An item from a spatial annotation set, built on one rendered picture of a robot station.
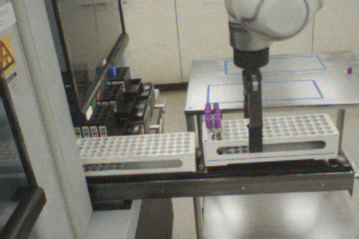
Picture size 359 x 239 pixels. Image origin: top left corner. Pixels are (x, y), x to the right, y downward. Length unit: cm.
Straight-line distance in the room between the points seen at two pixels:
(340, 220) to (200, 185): 83
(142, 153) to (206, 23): 235
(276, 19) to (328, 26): 275
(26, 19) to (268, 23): 39
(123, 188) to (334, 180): 48
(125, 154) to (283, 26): 50
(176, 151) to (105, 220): 23
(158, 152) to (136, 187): 10
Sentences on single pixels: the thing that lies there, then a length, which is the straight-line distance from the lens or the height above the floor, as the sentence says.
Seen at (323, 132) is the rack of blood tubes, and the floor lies 89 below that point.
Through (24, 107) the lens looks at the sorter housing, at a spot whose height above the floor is 110.
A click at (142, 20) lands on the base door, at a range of 325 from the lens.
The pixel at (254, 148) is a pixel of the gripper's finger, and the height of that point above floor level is 87.
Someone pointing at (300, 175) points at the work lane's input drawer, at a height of 80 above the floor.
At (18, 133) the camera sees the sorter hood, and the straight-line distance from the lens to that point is 63.
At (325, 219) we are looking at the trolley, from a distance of 167.
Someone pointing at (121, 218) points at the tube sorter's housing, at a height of 73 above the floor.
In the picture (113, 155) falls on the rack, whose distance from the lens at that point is 98.
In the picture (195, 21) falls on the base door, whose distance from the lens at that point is 322.
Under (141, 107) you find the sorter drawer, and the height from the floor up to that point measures 82.
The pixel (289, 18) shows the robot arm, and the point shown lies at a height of 120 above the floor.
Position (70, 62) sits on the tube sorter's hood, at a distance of 86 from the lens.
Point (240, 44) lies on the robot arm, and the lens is 84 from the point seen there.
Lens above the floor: 136
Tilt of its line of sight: 27 degrees down
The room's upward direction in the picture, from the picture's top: 6 degrees counter-clockwise
